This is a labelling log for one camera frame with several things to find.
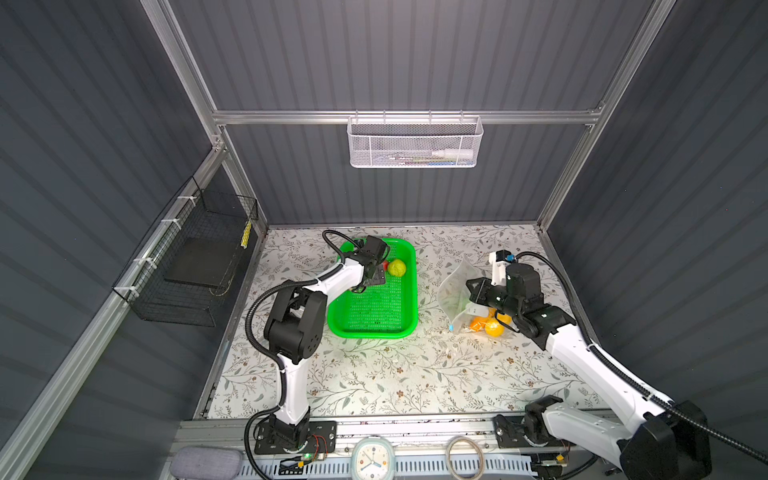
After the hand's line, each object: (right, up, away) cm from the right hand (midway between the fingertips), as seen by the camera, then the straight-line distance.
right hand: (470, 284), depth 80 cm
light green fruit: (-19, +4, +21) cm, 29 cm away
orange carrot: (+5, -13, +8) cm, 16 cm away
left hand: (-31, +1, +18) cm, 36 cm away
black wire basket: (-71, +7, -7) cm, 72 cm away
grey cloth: (-64, -40, -13) cm, 77 cm away
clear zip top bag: (0, -7, +19) cm, 21 cm away
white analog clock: (-26, -40, -12) cm, 49 cm away
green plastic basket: (-23, -11, +16) cm, 30 cm away
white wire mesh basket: (-11, +55, +43) cm, 71 cm away
